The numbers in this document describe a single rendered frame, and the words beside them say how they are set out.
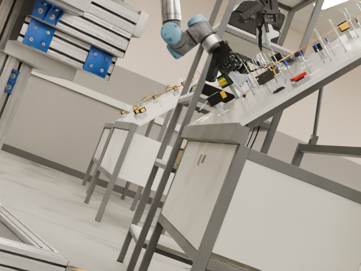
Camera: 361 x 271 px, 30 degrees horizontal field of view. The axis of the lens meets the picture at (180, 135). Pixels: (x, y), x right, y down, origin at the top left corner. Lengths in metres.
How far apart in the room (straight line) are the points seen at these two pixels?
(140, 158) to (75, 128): 4.35
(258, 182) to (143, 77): 7.81
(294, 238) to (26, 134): 7.82
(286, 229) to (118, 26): 0.91
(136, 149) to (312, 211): 3.42
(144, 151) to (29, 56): 3.39
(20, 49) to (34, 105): 7.58
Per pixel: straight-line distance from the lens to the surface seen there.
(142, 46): 10.13
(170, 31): 2.56
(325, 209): 2.43
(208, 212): 2.41
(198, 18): 2.71
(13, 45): 2.38
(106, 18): 2.35
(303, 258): 2.43
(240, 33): 3.63
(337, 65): 2.44
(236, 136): 2.32
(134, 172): 5.69
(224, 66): 2.65
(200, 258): 2.34
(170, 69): 10.17
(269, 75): 2.67
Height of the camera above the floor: 0.64
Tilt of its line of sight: 3 degrees up
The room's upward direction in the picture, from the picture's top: 21 degrees clockwise
